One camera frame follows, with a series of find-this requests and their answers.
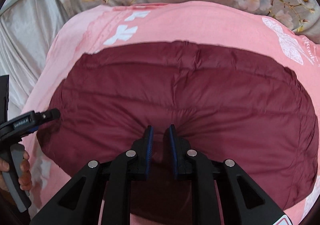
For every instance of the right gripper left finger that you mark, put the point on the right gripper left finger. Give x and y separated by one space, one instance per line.
100 192

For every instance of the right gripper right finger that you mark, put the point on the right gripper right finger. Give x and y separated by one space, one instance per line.
221 192

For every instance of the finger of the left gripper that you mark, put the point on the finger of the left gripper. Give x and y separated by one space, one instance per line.
47 116

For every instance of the maroon puffer jacket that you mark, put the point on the maroon puffer jacket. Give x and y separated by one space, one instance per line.
227 102

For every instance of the person left hand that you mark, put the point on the person left hand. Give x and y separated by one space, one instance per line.
24 179

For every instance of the silver satin curtain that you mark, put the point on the silver satin curtain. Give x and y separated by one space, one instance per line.
28 28

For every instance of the pink plush blanket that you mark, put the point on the pink plush blanket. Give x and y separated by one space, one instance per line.
196 21

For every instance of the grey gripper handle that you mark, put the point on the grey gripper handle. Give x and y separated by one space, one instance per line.
14 156

